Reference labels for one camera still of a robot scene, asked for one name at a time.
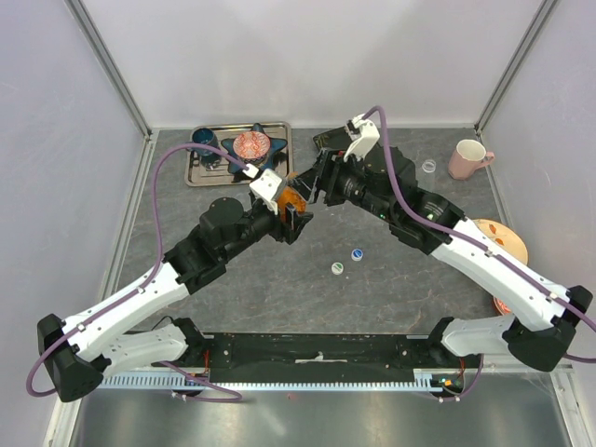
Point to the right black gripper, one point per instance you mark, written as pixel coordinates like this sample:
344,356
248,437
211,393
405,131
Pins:
326,173

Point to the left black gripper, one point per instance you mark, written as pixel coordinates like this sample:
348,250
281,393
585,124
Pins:
295,223

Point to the orange juice bottle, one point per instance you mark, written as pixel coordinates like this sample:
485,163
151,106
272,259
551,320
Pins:
289,196

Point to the green white bottle cap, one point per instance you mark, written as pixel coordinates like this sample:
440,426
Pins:
337,268

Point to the blue white bottle cap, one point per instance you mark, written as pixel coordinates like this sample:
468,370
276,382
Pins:
357,255

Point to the clear Pocari Sweat bottle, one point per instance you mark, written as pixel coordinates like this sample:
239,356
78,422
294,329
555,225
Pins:
427,175

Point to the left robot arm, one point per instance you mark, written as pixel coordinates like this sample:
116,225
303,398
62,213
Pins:
81,351

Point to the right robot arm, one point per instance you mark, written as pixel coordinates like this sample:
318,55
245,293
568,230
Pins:
543,317

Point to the blue star-shaped dish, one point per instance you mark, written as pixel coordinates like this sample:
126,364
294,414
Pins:
267,162

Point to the black floral rectangular plate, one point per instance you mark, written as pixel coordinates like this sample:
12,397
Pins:
335,139

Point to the orange patterned bowl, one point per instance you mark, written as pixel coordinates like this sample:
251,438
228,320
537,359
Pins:
251,145

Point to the metal tray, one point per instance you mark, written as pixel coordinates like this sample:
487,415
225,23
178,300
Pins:
204,168

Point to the blue mug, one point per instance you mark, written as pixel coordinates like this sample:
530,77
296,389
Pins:
206,136

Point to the pink mug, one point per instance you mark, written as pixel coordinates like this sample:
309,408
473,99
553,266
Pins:
467,158

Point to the beige bird plate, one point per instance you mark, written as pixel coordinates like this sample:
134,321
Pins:
506,238

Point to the red white patterned bowl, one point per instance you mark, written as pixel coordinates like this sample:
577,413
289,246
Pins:
500,307

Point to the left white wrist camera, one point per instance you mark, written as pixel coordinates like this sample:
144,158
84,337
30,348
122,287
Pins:
266,185

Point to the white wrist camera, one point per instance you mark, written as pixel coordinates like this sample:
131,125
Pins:
266,185
363,134

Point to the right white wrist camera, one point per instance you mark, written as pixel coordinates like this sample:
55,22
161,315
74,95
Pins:
363,134

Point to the left aluminium frame post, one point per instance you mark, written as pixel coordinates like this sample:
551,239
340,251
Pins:
92,33

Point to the aluminium frame post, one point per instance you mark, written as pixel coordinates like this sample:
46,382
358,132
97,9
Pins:
92,33
515,63

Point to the right aluminium frame post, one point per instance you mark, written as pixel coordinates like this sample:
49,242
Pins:
515,63

